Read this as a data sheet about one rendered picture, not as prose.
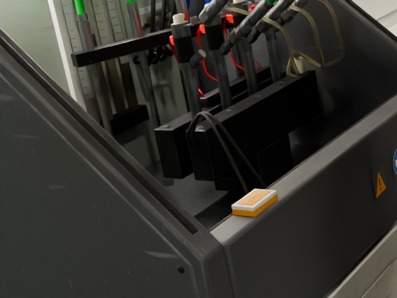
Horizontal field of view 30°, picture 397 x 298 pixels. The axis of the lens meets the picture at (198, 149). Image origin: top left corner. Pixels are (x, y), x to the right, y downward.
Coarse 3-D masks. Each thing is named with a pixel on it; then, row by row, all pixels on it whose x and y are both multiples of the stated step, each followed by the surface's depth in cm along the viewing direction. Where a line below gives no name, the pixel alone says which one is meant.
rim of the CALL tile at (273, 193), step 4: (272, 192) 84; (276, 192) 85; (244, 196) 85; (268, 196) 83; (272, 196) 84; (240, 200) 84; (260, 200) 82; (264, 200) 83; (256, 204) 82; (260, 204) 82; (232, 208) 83; (236, 208) 82; (240, 208) 82; (244, 208) 82; (248, 208) 81; (252, 208) 81; (256, 208) 81
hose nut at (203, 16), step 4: (204, 8) 105; (204, 12) 105; (200, 16) 105; (204, 16) 105; (208, 16) 104; (200, 20) 105; (204, 20) 105; (208, 20) 105; (212, 20) 105; (208, 24) 106
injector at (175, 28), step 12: (180, 24) 108; (180, 36) 109; (180, 48) 110; (192, 48) 110; (180, 60) 110; (192, 60) 110; (192, 72) 111; (192, 84) 111; (192, 96) 112; (192, 108) 113
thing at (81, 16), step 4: (76, 0) 120; (80, 0) 120; (76, 4) 120; (80, 4) 120; (76, 8) 120; (80, 8) 120; (84, 8) 121; (80, 12) 120; (84, 12) 121; (76, 16) 121; (80, 16) 120; (84, 16) 121; (80, 20) 121; (84, 20) 121
